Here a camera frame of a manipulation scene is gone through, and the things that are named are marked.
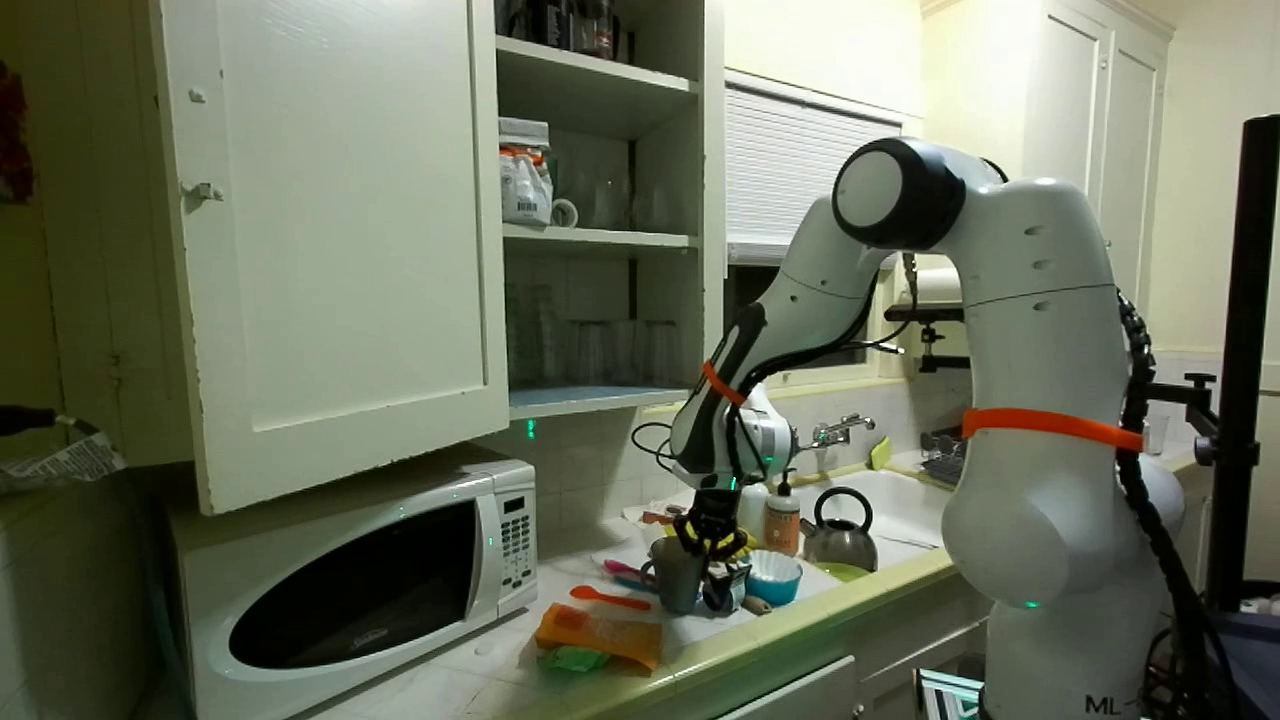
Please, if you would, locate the magenta plastic spoon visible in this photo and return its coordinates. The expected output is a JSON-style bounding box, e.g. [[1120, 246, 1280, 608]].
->
[[604, 561, 660, 591]]

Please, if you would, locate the sink faucet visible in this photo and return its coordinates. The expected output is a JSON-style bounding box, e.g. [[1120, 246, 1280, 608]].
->
[[811, 412, 880, 478]]

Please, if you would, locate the blue bowl with filters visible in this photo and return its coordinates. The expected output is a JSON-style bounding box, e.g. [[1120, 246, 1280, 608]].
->
[[748, 550, 802, 608]]

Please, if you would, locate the orange plastic spoon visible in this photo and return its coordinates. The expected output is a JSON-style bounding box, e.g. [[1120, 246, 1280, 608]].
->
[[573, 583, 652, 613]]

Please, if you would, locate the white upper cabinet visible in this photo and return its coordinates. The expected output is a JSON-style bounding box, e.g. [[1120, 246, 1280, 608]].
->
[[0, 0, 725, 514]]

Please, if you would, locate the black power cable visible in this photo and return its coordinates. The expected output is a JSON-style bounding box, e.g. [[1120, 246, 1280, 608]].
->
[[1114, 291, 1242, 720]]

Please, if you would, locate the dark glass jar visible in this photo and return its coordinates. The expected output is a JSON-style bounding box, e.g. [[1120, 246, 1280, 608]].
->
[[703, 561, 748, 616]]

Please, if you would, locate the orange snack pouch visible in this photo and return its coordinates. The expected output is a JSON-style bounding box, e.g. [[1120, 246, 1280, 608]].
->
[[532, 604, 664, 677]]

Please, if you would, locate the white mug on shelf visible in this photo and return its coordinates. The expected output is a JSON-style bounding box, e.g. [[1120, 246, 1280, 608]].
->
[[498, 114, 578, 228]]

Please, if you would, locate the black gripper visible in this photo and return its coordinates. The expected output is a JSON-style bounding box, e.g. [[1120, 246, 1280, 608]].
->
[[680, 478, 745, 561]]

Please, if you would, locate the white kettle black handle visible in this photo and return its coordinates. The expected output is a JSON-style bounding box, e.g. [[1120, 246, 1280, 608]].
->
[[802, 487, 880, 573]]

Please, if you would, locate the white microwave oven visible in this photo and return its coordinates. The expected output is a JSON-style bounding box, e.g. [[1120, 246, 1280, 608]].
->
[[169, 454, 535, 720]]

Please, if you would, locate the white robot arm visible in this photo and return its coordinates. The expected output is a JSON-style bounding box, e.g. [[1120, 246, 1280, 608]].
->
[[667, 136, 1179, 720]]

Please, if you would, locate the soap bottle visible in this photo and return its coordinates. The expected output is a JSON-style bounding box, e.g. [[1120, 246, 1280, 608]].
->
[[763, 476, 801, 556]]

